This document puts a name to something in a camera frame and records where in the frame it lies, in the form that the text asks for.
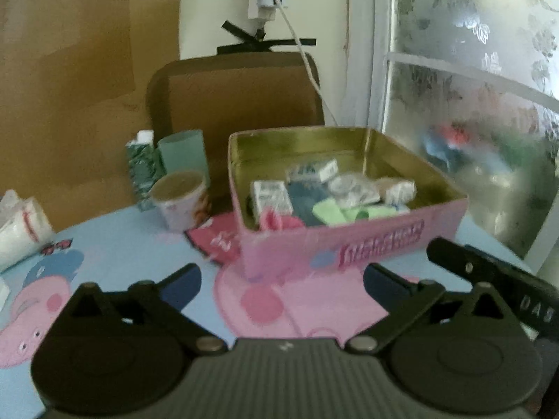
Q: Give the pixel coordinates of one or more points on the plastic bag of cups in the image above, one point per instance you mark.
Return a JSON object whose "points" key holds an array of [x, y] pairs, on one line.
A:
{"points": [[25, 229]]}

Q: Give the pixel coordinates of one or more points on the brown chair back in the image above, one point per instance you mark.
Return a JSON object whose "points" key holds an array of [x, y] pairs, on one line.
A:
{"points": [[224, 94]]}

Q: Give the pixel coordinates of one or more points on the blue cartoon tablecloth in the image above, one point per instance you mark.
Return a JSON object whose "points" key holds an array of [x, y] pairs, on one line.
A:
{"points": [[128, 245]]}

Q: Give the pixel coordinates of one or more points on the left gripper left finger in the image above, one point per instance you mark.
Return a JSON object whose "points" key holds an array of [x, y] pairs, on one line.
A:
{"points": [[160, 306]]}

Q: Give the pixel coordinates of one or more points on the white small box in tin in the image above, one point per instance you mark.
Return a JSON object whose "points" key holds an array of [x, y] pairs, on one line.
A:
{"points": [[271, 195]]}

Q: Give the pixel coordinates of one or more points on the cotton swab bag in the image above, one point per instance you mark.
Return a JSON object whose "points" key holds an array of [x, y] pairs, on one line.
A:
{"points": [[396, 191]]}

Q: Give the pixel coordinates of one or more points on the light green cloth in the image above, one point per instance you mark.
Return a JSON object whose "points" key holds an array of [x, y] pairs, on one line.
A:
{"points": [[329, 213]]}

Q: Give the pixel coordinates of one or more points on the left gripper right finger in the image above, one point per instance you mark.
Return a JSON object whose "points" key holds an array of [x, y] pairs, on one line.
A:
{"points": [[406, 304]]}

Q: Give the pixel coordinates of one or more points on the pink macaron biscuit tin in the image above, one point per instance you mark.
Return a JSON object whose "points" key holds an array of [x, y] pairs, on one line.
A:
{"points": [[286, 255]]}

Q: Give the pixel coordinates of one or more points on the pink paper cup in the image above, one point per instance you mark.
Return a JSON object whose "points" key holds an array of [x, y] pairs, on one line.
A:
{"points": [[182, 199]]}

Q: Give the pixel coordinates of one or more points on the frosted glass window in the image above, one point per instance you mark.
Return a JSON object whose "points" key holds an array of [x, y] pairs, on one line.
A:
{"points": [[472, 86]]}

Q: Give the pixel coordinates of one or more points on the wood pattern board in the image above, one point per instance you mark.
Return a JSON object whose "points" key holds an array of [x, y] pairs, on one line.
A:
{"points": [[74, 75]]}

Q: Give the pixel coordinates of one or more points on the teal cup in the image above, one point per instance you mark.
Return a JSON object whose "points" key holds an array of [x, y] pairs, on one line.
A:
{"points": [[183, 151]]}

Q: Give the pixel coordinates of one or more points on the pink fabric item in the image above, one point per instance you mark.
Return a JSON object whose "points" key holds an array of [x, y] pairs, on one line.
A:
{"points": [[271, 220]]}

